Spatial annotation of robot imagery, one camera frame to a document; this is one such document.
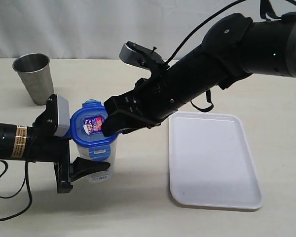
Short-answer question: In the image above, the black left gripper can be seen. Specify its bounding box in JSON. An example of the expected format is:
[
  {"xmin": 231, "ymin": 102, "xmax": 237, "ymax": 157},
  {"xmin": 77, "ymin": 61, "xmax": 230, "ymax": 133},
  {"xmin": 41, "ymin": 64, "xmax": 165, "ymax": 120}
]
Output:
[{"xmin": 27, "ymin": 120, "xmax": 111, "ymax": 195}]

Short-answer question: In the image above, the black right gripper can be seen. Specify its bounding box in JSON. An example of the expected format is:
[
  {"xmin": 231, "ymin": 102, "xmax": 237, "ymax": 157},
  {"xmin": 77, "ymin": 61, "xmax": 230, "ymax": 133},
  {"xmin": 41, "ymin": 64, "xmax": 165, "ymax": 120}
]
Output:
[{"xmin": 102, "ymin": 78, "xmax": 178, "ymax": 136}]

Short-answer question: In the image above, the clear plastic tall container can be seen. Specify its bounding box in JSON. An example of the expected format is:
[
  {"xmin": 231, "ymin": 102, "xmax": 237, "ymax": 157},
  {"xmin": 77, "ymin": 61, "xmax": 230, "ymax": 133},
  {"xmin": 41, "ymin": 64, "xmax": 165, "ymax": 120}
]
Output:
[{"xmin": 75, "ymin": 134, "xmax": 118, "ymax": 183}]

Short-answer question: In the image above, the blue container lid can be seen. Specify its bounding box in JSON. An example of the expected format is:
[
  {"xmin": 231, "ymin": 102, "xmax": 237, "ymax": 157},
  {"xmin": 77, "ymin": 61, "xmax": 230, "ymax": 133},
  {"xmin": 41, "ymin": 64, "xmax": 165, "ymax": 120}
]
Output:
[{"xmin": 71, "ymin": 99, "xmax": 118, "ymax": 162}]

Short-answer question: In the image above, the stainless steel cup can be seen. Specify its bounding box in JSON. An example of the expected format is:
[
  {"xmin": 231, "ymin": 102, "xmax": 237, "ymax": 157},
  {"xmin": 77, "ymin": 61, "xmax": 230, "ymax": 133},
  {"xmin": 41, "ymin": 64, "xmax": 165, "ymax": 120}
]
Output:
[{"xmin": 12, "ymin": 53, "xmax": 54, "ymax": 105}]

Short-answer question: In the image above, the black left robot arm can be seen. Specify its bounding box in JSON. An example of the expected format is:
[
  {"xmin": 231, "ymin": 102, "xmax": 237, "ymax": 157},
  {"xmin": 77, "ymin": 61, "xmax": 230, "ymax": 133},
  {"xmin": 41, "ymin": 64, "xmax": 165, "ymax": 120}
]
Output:
[{"xmin": 0, "ymin": 123, "xmax": 111, "ymax": 194}]

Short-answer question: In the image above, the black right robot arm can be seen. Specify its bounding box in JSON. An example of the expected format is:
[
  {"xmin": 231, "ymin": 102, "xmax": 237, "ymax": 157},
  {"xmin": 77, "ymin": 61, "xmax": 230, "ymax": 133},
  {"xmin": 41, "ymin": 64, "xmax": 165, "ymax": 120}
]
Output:
[{"xmin": 102, "ymin": 12, "xmax": 296, "ymax": 136}]

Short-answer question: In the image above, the white plastic tray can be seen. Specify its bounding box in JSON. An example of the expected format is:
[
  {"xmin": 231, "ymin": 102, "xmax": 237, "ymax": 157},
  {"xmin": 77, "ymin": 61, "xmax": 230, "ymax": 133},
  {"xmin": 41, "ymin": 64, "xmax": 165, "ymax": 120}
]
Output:
[{"xmin": 169, "ymin": 112, "xmax": 264, "ymax": 211}]

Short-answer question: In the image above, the white background curtain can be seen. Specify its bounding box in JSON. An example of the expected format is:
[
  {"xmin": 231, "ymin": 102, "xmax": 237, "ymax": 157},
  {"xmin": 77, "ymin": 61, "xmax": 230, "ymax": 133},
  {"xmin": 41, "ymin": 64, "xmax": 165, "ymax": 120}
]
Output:
[{"xmin": 0, "ymin": 0, "xmax": 296, "ymax": 60}]

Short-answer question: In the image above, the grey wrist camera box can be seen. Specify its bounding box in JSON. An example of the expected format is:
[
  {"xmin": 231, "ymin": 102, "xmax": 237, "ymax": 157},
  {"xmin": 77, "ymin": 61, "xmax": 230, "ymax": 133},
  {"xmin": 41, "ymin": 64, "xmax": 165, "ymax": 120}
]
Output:
[
  {"xmin": 119, "ymin": 41, "xmax": 165, "ymax": 70},
  {"xmin": 45, "ymin": 94, "xmax": 70, "ymax": 137}
]

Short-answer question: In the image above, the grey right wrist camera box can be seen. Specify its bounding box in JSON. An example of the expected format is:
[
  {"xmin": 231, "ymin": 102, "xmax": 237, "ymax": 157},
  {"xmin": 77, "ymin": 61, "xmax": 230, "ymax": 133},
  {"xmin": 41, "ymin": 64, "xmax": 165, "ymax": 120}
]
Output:
[{"xmin": 119, "ymin": 41, "xmax": 165, "ymax": 70}]

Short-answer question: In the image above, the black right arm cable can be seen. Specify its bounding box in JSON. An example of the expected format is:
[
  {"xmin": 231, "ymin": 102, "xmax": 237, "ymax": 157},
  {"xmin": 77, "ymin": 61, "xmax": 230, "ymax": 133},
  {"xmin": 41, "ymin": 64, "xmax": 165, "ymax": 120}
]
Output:
[{"xmin": 162, "ymin": 0, "xmax": 296, "ymax": 113}]

